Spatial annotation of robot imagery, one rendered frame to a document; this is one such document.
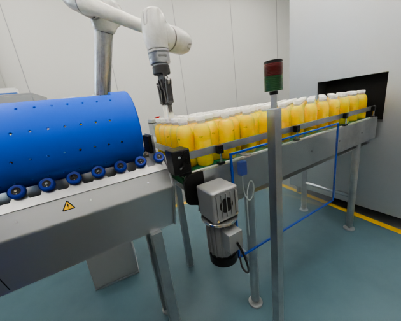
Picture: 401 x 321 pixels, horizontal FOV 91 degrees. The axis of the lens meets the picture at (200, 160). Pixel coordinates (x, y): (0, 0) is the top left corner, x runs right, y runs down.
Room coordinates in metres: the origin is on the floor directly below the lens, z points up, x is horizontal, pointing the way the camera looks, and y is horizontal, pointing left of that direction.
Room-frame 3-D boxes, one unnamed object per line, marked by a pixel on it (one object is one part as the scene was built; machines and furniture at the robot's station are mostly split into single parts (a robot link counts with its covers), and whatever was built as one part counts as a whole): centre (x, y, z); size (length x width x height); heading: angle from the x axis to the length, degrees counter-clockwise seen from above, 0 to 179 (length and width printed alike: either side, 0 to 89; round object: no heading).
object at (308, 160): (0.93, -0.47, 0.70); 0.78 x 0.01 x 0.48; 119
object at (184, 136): (0.81, 0.05, 0.99); 0.07 x 0.07 x 0.19
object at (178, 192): (1.22, 0.18, 0.50); 0.04 x 0.04 x 1.00; 29
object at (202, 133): (0.81, -0.02, 0.99); 0.07 x 0.07 x 0.19
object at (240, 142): (1.11, -0.66, 0.96); 1.60 x 0.01 x 0.03; 119
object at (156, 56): (0.94, 0.12, 1.36); 0.09 x 0.09 x 0.06
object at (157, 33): (0.95, 0.11, 1.47); 0.13 x 0.11 x 0.16; 147
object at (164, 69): (0.94, 0.12, 1.29); 0.08 x 0.07 x 0.09; 28
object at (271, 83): (0.73, -0.29, 1.18); 0.06 x 0.06 x 0.05
